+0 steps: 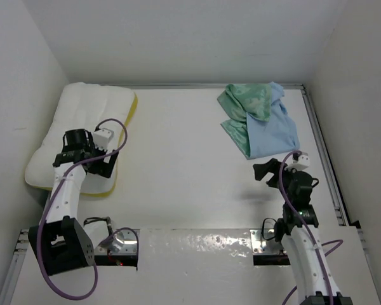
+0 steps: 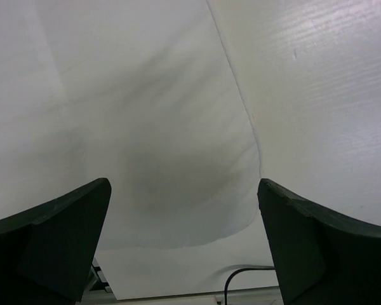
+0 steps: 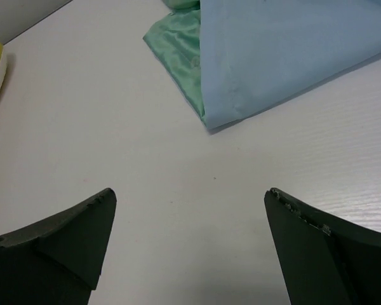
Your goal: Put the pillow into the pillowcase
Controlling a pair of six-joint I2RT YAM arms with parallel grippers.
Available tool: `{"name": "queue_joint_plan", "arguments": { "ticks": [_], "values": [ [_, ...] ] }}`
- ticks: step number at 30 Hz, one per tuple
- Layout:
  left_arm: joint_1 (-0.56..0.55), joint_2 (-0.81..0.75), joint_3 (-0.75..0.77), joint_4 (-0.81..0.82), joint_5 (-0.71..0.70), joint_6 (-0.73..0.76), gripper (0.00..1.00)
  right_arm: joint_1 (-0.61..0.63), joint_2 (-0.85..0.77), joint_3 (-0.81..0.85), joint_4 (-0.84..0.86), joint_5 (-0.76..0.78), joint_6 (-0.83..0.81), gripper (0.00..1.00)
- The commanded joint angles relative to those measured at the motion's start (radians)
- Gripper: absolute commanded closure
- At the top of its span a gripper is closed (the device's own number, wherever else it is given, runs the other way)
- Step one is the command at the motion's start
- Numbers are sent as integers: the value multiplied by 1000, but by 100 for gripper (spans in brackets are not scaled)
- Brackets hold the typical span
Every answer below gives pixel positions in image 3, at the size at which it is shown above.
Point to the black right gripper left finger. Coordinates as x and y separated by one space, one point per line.
59 259

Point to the light blue pillowcase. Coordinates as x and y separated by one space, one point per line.
235 59

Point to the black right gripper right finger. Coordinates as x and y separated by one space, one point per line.
324 259

